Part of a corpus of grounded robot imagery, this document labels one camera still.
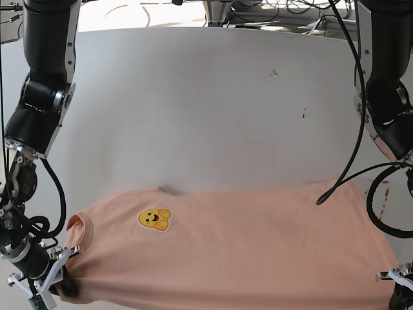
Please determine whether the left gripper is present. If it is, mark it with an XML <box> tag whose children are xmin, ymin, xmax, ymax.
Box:
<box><xmin>376</xmin><ymin>262</ymin><xmax>413</xmax><ymax>310</ymax></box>

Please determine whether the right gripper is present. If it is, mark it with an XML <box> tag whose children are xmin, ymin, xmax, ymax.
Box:
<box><xmin>6</xmin><ymin>240</ymin><xmax>79</xmax><ymax>297</ymax></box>

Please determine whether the peach pink T-shirt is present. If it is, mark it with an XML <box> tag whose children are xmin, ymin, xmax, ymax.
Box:
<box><xmin>60</xmin><ymin>181</ymin><xmax>398</xmax><ymax>309</ymax></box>

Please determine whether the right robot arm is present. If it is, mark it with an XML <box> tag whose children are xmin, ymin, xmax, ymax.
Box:
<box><xmin>1</xmin><ymin>1</ymin><xmax>81</xmax><ymax>293</ymax></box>

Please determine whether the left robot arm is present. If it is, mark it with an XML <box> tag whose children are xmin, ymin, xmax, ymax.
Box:
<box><xmin>355</xmin><ymin>1</ymin><xmax>412</xmax><ymax>239</ymax></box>

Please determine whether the red tape rectangle marking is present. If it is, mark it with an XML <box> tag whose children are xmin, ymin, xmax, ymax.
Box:
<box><xmin>363</xmin><ymin>178</ymin><xmax>390</xmax><ymax>221</ymax></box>

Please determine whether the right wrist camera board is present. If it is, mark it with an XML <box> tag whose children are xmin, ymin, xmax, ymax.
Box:
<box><xmin>28</xmin><ymin>291</ymin><xmax>56</xmax><ymax>310</ymax></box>

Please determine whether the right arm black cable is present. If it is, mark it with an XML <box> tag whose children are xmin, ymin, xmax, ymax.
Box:
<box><xmin>28</xmin><ymin>158</ymin><xmax>68</xmax><ymax>240</ymax></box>

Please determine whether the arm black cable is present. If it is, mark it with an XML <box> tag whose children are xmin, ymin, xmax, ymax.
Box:
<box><xmin>315</xmin><ymin>0</ymin><xmax>413</xmax><ymax>240</ymax></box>
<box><xmin>28</xmin><ymin>158</ymin><xmax>68</xmax><ymax>240</ymax></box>

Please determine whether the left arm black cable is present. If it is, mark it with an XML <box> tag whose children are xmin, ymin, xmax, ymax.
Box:
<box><xmin>315</xmin><ymin>0</ymin><xmax>413</xmax><ymax>240</ymax></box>

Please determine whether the white cable on floor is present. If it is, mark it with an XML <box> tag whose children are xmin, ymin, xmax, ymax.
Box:
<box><xmin>308</xmin><ymin>12</ymin><xmax>359</xmax><ymax>36</ymax></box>

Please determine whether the grey metal centre post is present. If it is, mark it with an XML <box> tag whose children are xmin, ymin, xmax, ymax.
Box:
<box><xmin>203</xmin><ymin>1</ymin><xmax>233</xmax><ymax>27</ymax></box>

